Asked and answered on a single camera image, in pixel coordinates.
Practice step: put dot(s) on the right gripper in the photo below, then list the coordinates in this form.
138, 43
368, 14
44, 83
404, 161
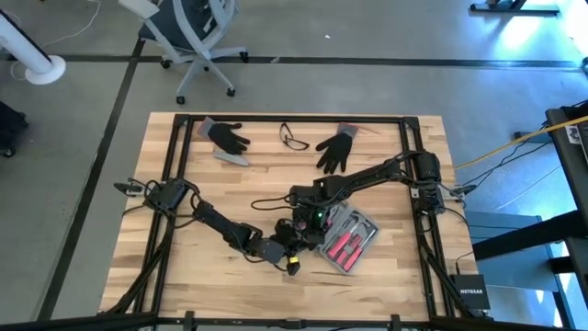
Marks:
305, 234

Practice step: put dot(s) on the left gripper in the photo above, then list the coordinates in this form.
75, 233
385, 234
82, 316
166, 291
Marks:
275, 250

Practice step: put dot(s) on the grey plastic tool case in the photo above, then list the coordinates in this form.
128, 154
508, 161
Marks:
342, 220

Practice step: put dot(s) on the small pink tool piece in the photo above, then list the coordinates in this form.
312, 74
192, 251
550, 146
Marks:
351, 248

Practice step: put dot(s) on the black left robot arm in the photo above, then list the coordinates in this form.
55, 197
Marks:
220, 225

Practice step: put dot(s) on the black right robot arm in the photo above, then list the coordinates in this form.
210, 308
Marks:
367, 177

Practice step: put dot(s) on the black-framed safety glasses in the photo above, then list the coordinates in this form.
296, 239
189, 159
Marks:
296, 144

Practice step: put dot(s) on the black work glove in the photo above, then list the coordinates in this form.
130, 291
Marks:
227, 138
337, 149

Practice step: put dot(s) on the light grey mesh office chair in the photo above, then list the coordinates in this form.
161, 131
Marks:
202, 27

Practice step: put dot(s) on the black bag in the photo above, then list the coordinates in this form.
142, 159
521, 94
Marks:
9, 128

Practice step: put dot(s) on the black stand base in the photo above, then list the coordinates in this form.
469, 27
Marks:
505, 8

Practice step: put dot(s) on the white tower fan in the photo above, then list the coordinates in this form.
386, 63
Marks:
27, 50

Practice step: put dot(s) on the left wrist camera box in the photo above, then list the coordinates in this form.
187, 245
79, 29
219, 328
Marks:
287, 230

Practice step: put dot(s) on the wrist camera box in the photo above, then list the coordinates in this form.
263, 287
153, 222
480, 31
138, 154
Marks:
317, 216
287, 230

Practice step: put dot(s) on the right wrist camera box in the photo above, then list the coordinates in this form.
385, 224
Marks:
317, 216

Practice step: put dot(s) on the black metal table frame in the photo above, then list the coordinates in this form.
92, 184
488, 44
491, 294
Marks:
294, 118

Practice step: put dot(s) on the black Netgear network switch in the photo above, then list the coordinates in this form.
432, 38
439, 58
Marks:
471, 292

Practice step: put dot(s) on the black workbench frame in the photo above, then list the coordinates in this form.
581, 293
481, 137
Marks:
569, 161

